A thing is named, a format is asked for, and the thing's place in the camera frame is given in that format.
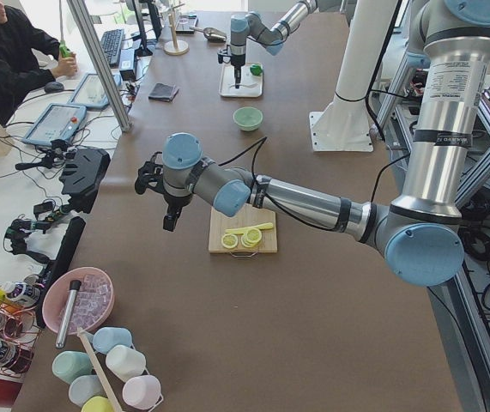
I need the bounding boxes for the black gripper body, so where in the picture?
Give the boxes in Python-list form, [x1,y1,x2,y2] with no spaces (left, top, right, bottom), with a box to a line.
[163,193,193,219]
[230,44,245,67]

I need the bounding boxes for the white ceramic spoon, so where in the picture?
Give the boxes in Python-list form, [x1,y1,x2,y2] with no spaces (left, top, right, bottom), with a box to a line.
[239,82,262,89]

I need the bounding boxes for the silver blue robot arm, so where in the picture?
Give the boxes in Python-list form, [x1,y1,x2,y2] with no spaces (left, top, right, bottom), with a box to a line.
[162,1,490,286]
[227,0,319,89]

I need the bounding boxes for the light green bowl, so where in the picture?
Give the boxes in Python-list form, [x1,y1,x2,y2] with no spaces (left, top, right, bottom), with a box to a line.
[233,106,263,131]

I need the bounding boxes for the pink bowl with ice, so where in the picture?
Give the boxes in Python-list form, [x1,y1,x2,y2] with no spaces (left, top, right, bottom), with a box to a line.
[42,267,115,335]

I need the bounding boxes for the green lime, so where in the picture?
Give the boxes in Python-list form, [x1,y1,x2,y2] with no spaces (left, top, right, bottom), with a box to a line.
[249,64,263,77]

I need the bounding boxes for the cream rabbit serving tray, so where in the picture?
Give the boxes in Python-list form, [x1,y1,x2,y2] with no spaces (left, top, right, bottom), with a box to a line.
[219,63,263,98]

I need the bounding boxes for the metal scoop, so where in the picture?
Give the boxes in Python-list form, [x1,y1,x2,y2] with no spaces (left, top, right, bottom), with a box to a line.
[191,27,227,43]

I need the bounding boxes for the single lemon slice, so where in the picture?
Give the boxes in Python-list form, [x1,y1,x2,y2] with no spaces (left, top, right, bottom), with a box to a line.
[221,233,239,250]

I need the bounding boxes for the wooden mug tree stand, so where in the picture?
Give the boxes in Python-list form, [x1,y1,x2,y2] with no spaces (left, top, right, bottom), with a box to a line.
[163,5,189,56]

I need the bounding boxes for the bamboo cutting board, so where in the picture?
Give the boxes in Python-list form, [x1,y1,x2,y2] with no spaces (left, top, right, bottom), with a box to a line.
[208,204,278,256]

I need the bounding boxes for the folded grey cloth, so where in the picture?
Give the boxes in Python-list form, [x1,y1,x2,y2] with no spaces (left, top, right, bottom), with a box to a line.
[148,82,179,102]

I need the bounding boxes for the stacked lemon slices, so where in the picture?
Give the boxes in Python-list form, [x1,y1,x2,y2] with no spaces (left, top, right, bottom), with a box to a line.
[240,229,263,248]

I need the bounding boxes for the yellow plastic knife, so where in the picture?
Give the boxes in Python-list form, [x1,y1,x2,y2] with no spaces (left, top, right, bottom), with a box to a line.
[225,222,274,234]

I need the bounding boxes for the black headset device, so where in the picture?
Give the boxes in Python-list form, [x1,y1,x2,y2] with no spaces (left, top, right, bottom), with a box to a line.
[59,148,111,213]

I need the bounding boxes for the steel muddler tube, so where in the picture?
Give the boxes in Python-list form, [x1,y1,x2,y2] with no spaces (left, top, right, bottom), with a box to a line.
[55,280,82,349]

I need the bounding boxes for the black keyboard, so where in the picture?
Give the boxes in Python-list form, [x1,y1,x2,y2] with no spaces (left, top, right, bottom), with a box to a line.
[100,29,124,67]

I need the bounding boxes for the light blue cup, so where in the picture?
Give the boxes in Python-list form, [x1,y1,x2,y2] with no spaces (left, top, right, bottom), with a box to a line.
[93,326,133,354]

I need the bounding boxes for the blue teach pendant far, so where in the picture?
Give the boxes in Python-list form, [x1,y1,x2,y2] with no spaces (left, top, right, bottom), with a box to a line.
[68,73,109,111]

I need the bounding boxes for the blue teach pendant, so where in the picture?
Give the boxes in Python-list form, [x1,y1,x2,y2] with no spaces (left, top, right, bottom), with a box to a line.
[21,103,88,147]
[68,73,109,111]

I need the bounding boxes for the blue teach pendant near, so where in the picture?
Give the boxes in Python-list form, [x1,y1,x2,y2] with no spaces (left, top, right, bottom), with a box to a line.
[21,103,88,147]

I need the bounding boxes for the white cup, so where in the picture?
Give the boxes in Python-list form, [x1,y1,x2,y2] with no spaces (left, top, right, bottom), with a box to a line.
[106,345,147,382]

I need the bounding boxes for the pink cup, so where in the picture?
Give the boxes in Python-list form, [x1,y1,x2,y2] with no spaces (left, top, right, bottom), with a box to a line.
[122,375,164,410]

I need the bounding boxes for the mint green cup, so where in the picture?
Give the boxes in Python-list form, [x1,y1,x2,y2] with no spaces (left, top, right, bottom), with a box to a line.
[51,351,93,385]

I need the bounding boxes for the pale blue cup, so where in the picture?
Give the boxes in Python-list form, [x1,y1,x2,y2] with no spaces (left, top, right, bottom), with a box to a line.
[68,375,105,407]

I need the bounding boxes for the yellow cup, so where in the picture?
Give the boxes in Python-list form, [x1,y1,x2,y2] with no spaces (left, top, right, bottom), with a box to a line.
[81,396,113,412]

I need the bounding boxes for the seated person in black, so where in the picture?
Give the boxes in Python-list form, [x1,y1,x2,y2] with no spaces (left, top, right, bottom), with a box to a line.
[0,1,78,125]

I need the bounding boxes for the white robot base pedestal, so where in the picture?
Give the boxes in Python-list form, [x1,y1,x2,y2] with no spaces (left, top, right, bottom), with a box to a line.
[310,0,400,152]

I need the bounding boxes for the aluminium frame post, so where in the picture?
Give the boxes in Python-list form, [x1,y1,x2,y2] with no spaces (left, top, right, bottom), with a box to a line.
[67,0,131,132]

